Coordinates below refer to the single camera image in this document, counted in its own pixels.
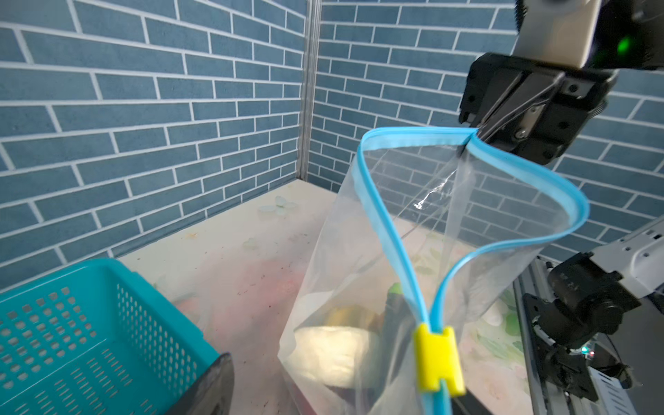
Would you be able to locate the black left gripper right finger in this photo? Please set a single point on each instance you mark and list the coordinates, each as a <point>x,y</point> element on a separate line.
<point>468,405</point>

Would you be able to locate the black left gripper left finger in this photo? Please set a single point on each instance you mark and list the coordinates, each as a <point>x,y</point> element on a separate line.
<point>212,393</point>

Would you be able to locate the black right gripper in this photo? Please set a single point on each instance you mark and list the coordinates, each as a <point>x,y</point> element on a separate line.
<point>531,109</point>

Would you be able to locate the white toy daikon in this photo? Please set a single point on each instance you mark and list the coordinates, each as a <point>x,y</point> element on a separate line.
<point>343,357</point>

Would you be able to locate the teal plastic basket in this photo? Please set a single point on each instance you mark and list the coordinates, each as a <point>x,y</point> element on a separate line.
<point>96,338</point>

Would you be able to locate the clear zip top bag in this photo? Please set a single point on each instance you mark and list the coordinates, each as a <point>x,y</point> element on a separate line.
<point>430,226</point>

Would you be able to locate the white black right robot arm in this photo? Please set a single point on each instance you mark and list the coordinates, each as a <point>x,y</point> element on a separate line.
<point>629,35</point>

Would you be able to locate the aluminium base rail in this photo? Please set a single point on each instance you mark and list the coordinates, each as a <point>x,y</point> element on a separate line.
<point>577,282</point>

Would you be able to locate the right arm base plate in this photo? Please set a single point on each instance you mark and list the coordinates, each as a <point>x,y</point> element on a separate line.
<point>566,345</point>

